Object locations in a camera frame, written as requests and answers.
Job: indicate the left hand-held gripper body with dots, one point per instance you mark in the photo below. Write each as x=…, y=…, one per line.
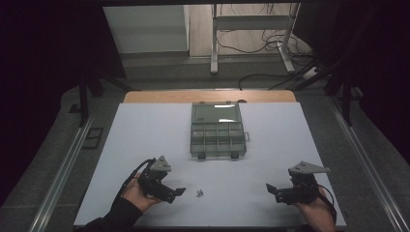
x=151, y=183

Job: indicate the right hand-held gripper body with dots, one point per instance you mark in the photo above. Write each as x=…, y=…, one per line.
x=303, y=193

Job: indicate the small metal screw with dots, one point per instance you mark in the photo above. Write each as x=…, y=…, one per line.
x=201, y=191

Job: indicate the clear green compartment organizer box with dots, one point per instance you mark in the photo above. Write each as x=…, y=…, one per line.
x=217, y=138

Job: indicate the person's left hand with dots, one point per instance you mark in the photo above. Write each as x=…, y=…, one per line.
x=135, y=196

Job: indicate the person's right hand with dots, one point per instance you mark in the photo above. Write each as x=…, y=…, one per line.
x=319, y=216

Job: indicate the white table mat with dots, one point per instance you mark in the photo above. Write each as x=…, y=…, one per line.
x=145, y=135

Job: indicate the black floor plate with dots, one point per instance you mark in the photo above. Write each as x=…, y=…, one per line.
x=93, y=138

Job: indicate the black metal stand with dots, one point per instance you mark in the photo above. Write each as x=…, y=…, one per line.
x=84, y=96
x=347, y=96

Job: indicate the white power strip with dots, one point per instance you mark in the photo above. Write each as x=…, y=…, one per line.
x=310, y=72

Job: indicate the white cabinet panel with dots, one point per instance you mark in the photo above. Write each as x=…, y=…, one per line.
x=145, y=29

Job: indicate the aluminium floor rail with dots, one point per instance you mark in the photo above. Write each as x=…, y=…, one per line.
x=370, y=174
x=61, y=180

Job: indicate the white metal desk frame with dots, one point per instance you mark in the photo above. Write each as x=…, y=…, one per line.
x=251, y=22

